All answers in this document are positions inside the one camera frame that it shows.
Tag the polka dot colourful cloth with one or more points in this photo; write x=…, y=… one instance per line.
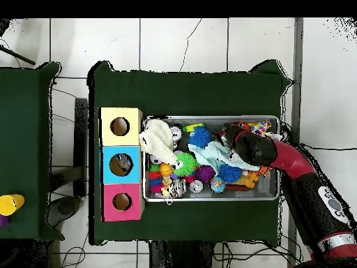
x=260, y=127

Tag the green spiky rubber ball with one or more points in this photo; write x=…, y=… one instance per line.
x=185, y=163

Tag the cream knitted cloth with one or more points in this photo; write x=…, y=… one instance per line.
x=157, y=139

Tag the clear plastic bottle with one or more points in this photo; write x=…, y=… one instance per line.
x=125, y=163

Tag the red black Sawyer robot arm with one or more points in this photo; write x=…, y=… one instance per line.
x=262, y=149

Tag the wooden box with three holes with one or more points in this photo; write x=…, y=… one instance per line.
x=134, y=120

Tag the mint green fuzzy cloth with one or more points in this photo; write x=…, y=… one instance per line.
x=215, y=155

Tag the blue spiky rubber ball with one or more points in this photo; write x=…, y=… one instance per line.
x=199, y=136

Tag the small globe ball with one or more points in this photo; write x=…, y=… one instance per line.
x=218, y=185

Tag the small orange basketball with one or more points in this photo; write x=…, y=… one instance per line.
x=165, y=169

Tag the crushed silver can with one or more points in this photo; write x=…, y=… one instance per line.
x=177, y=187

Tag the black upright panel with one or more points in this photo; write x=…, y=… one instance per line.
x=81, y=139

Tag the grey round floor base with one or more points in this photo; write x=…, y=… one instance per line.
x=67, y=207

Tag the dark green side table cloth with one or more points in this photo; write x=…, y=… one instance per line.
x=25, y=139

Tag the yellow plastic cup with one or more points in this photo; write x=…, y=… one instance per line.
x=10, y=205

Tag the purple object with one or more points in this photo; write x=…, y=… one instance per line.
x=2, y=220

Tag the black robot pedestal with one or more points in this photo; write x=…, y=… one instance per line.
x=184, y=257

